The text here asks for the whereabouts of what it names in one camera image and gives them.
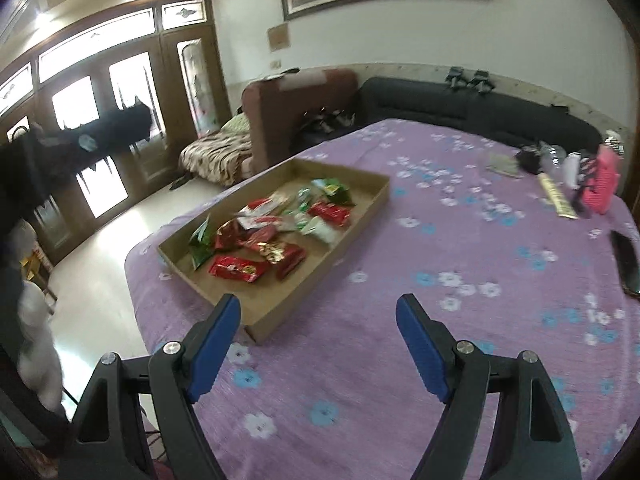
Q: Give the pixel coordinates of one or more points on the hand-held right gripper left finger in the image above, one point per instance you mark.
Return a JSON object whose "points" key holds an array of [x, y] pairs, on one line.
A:
{"points": [[215, 350]]}

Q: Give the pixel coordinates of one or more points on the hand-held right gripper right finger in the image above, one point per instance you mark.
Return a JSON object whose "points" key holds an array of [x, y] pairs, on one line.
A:
{"points": [[425, 350]]}

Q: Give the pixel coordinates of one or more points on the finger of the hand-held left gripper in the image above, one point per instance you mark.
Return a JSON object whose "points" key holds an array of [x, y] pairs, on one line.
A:
{"points": [[115, 130]]}

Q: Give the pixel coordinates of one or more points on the pile of mixed snacks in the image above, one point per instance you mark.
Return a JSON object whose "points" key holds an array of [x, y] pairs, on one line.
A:
{"points": [[235, 267]]}

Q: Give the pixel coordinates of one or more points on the shallow cardboard box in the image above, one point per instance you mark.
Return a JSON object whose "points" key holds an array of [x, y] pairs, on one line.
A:
{"points": [[320, 255]]}

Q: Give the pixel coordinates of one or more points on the person's left forearm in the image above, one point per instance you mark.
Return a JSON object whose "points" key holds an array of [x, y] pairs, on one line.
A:
{"points": [[40, 360]]}

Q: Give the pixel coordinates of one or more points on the wooden glass door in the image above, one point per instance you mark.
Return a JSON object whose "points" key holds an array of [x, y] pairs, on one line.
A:
{"points": [[165, 110]]}

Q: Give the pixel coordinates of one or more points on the black slipper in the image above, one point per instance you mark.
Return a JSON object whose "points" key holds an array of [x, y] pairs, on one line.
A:
{"points": [[180, 183]]}

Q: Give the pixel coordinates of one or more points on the purple floral tablecloth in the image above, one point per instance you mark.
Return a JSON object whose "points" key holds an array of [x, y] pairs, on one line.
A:
{"points": [[400, 260]]}

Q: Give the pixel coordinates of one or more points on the brown patterned blanket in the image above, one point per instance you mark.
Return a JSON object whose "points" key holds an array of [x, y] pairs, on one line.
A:
{"points": [[215, 155]]}

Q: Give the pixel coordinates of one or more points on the brown armchair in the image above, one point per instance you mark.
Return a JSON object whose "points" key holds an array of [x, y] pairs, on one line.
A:
{"points": [[280, 120]]}

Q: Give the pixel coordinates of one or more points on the patterned pouch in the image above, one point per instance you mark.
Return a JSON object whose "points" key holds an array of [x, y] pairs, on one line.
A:
{"points": [[502, 165]]}

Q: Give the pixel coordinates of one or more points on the long yellow packet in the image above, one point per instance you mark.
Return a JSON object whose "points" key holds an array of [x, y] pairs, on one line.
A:
{"points": [[555, 195]]}

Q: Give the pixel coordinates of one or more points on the black cup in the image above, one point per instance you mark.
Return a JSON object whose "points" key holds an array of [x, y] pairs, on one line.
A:
{"points": [[527, 160]]}

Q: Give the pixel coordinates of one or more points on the black smartphone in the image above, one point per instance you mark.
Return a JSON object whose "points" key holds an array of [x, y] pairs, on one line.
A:
{"points": [[627, 260]]}

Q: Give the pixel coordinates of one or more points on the black leather sofa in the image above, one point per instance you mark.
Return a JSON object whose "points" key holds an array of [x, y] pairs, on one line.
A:
{"points": [[425, 100]]}

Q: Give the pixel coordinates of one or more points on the spare black gripper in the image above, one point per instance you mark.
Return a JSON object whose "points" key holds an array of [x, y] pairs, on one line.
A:
{"points": [[456, 79], [481, 82]]}

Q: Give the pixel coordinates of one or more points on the beige wall plaque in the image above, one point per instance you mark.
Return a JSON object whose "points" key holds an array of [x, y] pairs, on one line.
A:
{"points": [[279, 37]]}

